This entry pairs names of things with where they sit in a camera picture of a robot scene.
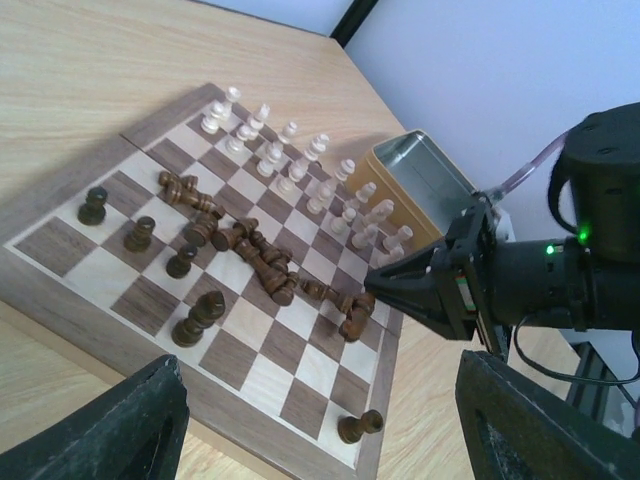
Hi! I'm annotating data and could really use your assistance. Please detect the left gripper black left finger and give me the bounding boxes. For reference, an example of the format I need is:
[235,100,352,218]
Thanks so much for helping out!
[1,354,189,479]

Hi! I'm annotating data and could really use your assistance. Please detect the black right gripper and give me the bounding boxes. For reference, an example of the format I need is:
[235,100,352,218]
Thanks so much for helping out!
[364,202,500,350]

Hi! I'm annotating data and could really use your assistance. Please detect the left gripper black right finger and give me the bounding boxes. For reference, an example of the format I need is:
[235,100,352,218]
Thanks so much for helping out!
[455,350,639,479]

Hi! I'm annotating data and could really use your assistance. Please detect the dark tall chess piece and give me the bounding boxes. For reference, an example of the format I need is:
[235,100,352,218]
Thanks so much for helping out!
[171,290,226,347]

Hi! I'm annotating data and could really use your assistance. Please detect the dark chess piece off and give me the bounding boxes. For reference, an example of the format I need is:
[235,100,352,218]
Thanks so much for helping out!
[337,409,384,444]

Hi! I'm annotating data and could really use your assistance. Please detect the dark pawn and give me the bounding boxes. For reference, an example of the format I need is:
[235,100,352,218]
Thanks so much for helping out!
[166,243,198,279]
[123,216,156,253]

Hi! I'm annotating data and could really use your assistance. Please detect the dark pawn corner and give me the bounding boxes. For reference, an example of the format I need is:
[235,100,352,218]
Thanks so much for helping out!
[77,186,108,226]

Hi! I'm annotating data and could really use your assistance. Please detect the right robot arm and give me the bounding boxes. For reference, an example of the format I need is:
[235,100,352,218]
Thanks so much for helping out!
[364,104,639,358]

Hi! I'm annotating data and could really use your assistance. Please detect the white chess piece row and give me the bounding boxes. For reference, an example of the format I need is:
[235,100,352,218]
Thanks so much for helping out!
[189,84,413,267]

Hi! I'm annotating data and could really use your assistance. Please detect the pile of dark chess pieces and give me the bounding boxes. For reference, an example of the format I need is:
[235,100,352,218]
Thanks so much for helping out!
[158,171,375,342]

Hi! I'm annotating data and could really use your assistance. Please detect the wooden chess board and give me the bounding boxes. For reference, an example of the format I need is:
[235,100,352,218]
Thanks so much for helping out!
[1,84,402,479]

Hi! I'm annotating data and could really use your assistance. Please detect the gold tin box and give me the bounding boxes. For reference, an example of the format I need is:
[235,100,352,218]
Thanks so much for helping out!
[346,129,476,249]

